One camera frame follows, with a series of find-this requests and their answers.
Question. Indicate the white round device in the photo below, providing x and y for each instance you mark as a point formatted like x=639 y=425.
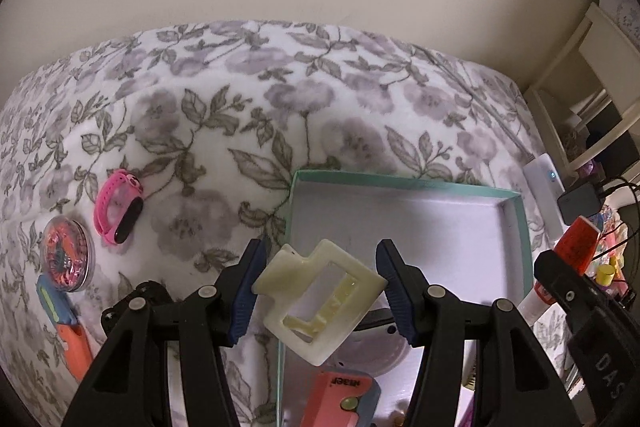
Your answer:
x=370 y=347

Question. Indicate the cream hair claw clip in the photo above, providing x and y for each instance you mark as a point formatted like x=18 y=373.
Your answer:
x=350 y=277

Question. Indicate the grey floral blanket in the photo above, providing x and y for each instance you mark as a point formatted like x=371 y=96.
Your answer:
x=200 y=72

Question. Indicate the small yellow cap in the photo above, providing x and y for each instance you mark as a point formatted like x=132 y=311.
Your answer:
x=606 y=276

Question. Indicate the white power strip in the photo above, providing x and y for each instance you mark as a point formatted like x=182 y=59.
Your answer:
x=542 y=187

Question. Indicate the blue and orange toy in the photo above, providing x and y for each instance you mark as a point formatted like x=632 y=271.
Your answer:
x=75 y=347

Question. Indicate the white shelf unit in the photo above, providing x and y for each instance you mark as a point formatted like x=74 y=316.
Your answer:
x=595 y=52

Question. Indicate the black power adapter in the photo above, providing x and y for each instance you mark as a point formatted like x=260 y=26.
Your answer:
x=580 y=202

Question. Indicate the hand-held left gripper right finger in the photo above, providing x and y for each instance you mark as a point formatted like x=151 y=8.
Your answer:
x=397 y=297

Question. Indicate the orange tube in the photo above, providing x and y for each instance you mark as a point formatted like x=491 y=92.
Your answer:
x=575 y=247

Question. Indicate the round clear case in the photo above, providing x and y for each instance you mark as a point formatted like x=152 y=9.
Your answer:
x=67 y=252

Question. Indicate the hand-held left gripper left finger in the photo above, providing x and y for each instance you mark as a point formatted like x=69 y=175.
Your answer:
x=245 y=297

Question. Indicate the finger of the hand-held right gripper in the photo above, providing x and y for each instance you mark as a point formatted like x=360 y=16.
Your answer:
x=562 y=289

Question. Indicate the pink smartwatch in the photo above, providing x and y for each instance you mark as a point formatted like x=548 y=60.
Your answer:
x=107 y=202

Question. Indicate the teal cardboard box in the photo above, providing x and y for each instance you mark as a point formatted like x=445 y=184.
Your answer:
x=400 y=227

